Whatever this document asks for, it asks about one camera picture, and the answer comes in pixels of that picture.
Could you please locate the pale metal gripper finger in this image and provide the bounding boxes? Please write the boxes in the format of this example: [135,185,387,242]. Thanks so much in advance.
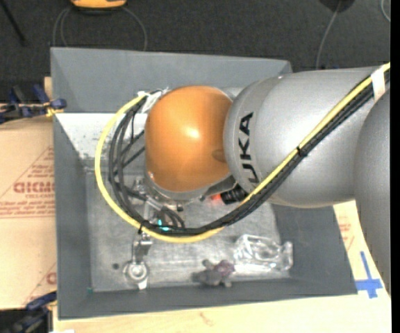
[131,232,154,265]

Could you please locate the silver round metal object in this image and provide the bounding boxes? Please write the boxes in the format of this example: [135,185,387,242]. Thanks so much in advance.
[122,260,151,291]

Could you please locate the grey metal bin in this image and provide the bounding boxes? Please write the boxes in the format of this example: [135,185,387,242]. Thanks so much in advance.
[49,46,358,321]

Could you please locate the purple grey toy animal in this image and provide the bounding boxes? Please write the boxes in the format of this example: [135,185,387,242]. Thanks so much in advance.
[191,258,237,289]

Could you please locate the clear plastic bottle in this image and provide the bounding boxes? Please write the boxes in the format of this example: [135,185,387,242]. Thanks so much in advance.
[233,234,295,274]

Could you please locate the black cylinder on white bracket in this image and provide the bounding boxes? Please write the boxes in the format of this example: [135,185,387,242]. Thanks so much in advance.
[199,182,250,206]

